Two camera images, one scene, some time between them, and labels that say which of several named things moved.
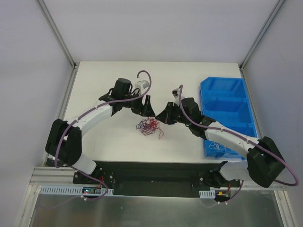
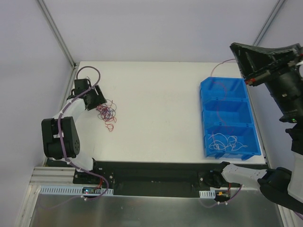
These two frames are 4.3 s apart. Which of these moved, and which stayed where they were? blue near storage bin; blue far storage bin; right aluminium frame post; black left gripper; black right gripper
Moved: black right gripper; black left gripper
Stayed: right aluminium frame post; blue far storage bin; blue near storage bin
